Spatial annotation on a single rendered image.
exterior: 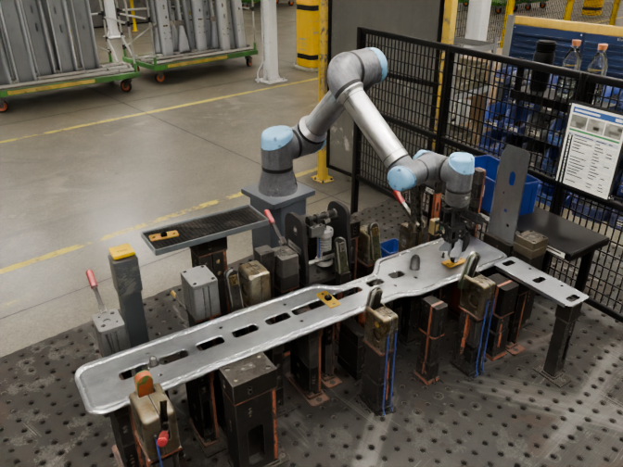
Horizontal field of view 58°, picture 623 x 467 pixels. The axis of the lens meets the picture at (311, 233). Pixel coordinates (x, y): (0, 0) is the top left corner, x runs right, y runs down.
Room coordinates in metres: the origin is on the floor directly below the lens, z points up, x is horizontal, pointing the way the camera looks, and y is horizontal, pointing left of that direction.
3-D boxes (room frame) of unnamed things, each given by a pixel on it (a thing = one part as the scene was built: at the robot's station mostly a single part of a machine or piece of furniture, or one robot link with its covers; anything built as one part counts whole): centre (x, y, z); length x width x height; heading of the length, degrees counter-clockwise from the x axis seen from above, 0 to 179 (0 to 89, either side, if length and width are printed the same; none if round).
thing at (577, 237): (2.04, -0.70, 1.01); 0.90 x 0.22 x 0.03; 33
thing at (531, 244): (1.68, -0.74, 0.88); 0.08 x 0.08 x 0.36; 33
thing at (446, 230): (1.58, -0.44, 1.17); 0.09 x 0.08 x 0.12; 123
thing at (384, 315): (1.28, -0.19, 0.87); 0.12 x 0.09 x 0.35; 33
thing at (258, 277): (1.44, 0.17, 0.89); 0.13 x 0.11 x 0.38; 33
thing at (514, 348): (1.56, -0.68, 0.84); 0.11 x 0.06 x 0.29; 33
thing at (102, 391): (1.37, -0.04, 1.00); 1.38 x 0.22 x 0.02; 123
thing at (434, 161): (1.65, -0.36, 1.32); 0.11 x 0.11 x 0.08; 44
